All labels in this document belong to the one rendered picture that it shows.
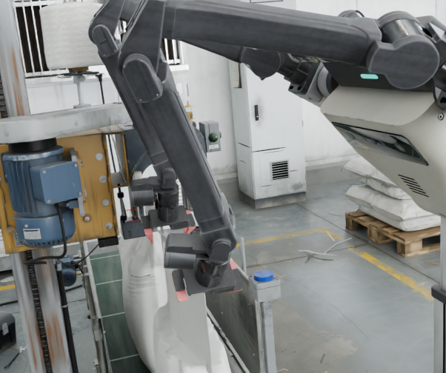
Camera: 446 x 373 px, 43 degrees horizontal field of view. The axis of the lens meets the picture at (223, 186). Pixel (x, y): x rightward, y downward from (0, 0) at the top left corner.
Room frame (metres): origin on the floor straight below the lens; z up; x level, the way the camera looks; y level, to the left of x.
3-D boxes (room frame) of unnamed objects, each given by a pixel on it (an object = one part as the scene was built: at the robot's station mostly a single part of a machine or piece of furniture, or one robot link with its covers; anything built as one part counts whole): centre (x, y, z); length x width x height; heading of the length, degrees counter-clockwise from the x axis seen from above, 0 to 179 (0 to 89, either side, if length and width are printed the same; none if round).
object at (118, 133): (1.74, 0.33, 1.26); 0.22 x 0.05 x 0.16; 16
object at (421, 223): (4.22, -1.37, 0.20); 0.66 x 0.44 x 0.12; 16
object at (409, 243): (4.34, -1.70, 0.07); 1.20 x 0.82 x 0.14; 108
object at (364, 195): (4.44, -1.36, 0.32); 0.67 x 0.42 x 0.14; 109
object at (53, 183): (1.38, 0.41, 1.25); 0.10 x 0.08 x 0.12; 131
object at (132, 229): (1.67, 0.28, 1.04); 0.08 x 0.06 x 0.05; 106
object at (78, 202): (1.54, 0.42, 1.23); 0.28 x 0.07 x 0.16; 16
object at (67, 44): (1.50, 0.34, 1.61); 0.17 x 0.17 x 0.17
